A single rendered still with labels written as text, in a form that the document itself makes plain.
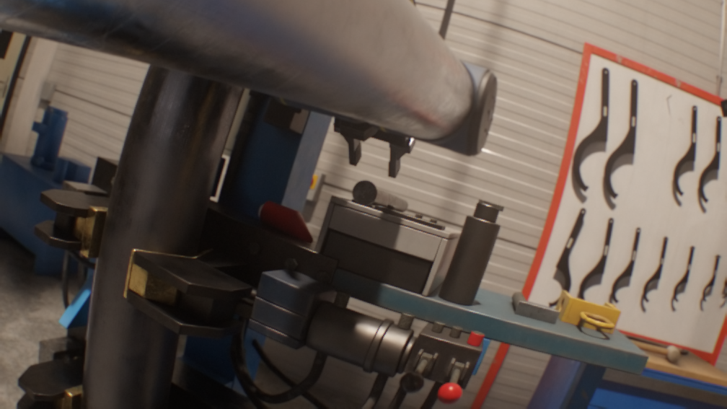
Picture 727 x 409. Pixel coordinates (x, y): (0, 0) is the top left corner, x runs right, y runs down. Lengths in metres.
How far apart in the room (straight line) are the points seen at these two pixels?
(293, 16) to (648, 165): 2.82
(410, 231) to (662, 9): 2.65
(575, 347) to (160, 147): 0.87
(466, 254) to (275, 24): 0.87
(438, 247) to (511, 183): 1.84
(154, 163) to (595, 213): 2.35
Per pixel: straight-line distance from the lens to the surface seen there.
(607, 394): 1.79
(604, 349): 1.06
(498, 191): 2.82
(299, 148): 1.32
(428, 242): 1.01
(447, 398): 0.75
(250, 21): 0.19
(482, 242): 1.02
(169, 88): 0.94
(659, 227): 2.97
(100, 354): 1.07
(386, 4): 0.28
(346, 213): 1.04
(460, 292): 1.03
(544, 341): 1.03
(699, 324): 3.17
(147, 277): 0.88
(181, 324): 0.84
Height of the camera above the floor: 1.22
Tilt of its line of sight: 1 degrees up
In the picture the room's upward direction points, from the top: 18 degrees clockwise
